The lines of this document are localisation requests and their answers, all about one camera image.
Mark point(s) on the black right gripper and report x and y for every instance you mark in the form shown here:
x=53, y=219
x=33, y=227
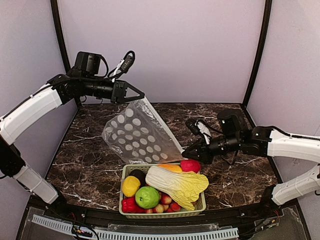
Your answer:
x=204, y=149

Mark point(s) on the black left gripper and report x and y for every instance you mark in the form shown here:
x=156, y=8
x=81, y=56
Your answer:
x=119, y=91

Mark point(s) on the clear dotted zip top bag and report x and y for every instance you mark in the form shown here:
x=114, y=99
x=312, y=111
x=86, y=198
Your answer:
x=138, y=135

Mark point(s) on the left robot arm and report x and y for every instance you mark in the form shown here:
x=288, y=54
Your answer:
x=82, y=80

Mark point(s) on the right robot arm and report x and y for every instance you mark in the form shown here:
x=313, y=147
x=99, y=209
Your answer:
x=261, y=141

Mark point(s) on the red toy pomegranate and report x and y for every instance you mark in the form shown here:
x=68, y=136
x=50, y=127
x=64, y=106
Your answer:
x=190, y=165

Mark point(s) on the orange yellow toy mango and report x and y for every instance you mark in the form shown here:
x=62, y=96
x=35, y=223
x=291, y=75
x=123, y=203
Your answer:
x=171, y=167

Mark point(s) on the toy napa cabbage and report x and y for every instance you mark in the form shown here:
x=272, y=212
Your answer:
x=184, y=187

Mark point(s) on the pale green plastic basket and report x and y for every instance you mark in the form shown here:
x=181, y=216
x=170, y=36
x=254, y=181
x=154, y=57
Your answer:
x=166, y=208

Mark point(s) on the dark purple toy eggplant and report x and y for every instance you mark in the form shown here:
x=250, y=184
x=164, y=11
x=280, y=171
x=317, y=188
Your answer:
x=137, y=175

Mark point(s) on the green toy apple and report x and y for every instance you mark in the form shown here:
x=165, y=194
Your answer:
x=147, y=197

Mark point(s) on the toy lychee fruit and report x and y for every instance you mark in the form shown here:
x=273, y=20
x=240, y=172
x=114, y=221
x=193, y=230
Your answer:
x=158, y=209

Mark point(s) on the yellow toy lemon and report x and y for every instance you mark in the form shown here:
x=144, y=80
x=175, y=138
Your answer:
x=130, y=186

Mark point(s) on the red toy bell pepper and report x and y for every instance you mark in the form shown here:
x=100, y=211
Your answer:
x=129, y=205

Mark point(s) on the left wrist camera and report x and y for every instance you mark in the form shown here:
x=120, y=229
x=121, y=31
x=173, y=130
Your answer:
x=123, y=66

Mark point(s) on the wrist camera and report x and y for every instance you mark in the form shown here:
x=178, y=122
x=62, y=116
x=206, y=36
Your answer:
x=199, y=127
x=123, y=66

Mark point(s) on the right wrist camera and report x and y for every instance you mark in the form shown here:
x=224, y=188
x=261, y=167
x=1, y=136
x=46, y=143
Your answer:
x=199, y=127

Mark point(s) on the black left corner frame post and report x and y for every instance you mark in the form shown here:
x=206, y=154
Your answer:
x=59, y=35

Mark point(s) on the black corner frame post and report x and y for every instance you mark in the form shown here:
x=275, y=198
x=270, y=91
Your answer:
x=259, y=52
x=59, y=35

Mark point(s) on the white slotted cable duct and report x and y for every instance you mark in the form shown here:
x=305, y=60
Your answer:
x=130, y=232

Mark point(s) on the black right corner frame post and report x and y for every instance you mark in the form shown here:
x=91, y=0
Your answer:
x=259, y=52

